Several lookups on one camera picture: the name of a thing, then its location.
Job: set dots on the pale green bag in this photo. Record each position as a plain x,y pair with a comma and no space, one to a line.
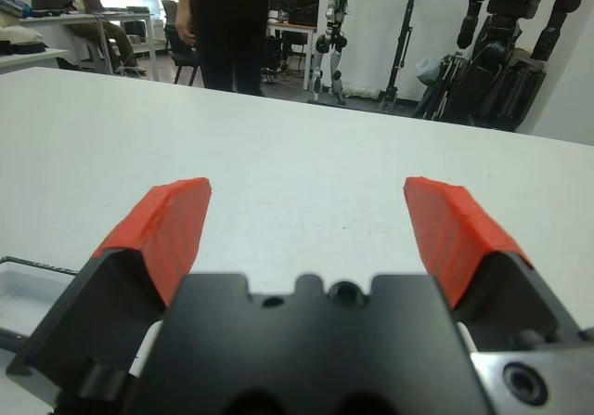
427,71

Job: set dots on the black box base white insert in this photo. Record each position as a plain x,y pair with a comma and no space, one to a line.
28,289

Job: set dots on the black equipment case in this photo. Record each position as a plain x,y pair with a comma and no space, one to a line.
308,2

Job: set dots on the black office chair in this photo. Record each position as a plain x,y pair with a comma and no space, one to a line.
178,48

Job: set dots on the white humanoid robot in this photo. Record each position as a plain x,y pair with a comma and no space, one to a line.
331,16

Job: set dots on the beige cloth bundle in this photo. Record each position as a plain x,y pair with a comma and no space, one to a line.
21,32

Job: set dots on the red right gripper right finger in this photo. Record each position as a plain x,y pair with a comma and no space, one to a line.
445,229

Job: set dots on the folded black chairs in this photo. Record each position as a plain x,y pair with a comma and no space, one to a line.
450,85

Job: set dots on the person in black clothes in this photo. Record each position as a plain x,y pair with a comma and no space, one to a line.
232,25

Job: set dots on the white office desk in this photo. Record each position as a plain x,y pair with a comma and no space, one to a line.
116,16

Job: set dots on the person in grey top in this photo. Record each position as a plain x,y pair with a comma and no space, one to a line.
111,34

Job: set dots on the black stand pole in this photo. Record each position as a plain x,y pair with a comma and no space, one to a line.
404,39

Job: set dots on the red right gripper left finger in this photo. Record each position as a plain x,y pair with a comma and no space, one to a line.
171,229

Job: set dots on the white side table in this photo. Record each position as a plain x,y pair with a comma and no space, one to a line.
28,60

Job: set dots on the white desk with monitor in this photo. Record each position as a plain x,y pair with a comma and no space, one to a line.
297,27

